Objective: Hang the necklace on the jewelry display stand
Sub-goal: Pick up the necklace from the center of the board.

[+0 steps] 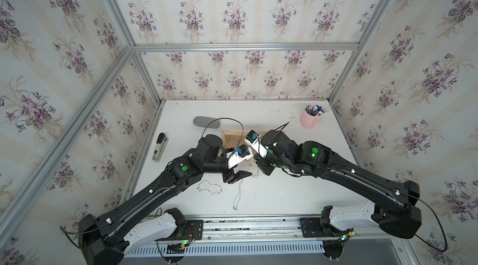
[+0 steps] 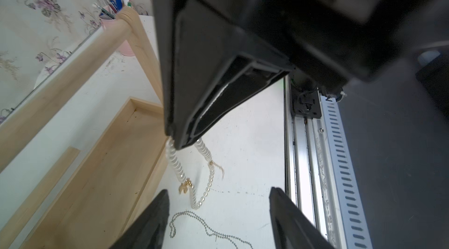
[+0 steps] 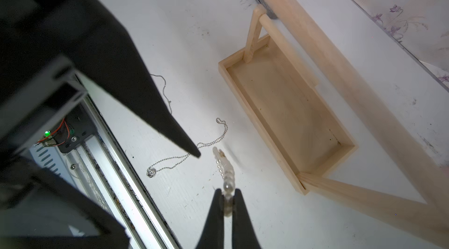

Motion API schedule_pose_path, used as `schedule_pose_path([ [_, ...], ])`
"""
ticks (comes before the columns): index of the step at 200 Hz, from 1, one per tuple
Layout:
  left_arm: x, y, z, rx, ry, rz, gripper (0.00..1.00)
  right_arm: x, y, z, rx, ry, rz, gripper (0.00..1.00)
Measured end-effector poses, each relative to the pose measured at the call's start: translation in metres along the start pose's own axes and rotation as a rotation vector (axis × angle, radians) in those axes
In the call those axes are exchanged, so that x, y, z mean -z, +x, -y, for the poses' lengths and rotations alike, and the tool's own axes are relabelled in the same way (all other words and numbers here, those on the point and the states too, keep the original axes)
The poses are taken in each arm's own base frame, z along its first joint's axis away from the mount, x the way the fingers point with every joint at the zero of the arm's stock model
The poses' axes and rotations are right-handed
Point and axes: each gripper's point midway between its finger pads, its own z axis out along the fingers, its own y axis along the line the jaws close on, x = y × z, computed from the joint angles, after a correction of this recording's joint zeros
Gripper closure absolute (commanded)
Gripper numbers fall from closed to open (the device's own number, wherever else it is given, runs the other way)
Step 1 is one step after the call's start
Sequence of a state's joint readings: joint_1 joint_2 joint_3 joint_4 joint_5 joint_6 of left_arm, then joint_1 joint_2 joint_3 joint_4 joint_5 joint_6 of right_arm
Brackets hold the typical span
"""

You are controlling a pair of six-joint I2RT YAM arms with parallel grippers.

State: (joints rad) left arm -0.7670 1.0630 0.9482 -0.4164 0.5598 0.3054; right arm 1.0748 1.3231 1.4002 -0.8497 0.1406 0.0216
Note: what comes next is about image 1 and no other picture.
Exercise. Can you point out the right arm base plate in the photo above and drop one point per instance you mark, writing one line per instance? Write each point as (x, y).
(312, 228)

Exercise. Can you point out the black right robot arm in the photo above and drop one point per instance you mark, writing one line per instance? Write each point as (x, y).
(395, 209)

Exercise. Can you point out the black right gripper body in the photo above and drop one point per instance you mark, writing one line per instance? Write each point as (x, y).
(266, 165)

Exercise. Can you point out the pink pen cup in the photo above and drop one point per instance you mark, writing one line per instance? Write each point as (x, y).
(308, 121)

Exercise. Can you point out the grey fabric glasses case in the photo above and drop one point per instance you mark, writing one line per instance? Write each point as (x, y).
(206, 122)

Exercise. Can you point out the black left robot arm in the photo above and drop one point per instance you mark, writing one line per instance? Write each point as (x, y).
(104, 239)

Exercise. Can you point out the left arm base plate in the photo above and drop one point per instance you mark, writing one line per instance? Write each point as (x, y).
(191, 231)

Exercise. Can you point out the pens in cup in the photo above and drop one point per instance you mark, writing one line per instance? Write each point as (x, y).
(314, 110)

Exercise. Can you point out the white black stapler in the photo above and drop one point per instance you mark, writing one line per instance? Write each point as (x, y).
(159, 148)

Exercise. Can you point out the aluminium mounting rail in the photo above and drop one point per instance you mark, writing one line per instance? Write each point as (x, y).
(230, 229)

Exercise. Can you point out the wooden jewelry display stand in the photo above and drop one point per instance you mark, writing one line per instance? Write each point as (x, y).
(233, 137)

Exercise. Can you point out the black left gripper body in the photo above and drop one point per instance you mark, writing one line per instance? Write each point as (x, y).
(229, 175)

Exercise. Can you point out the white vented cable duct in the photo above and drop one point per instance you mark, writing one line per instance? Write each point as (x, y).
(229, 249)

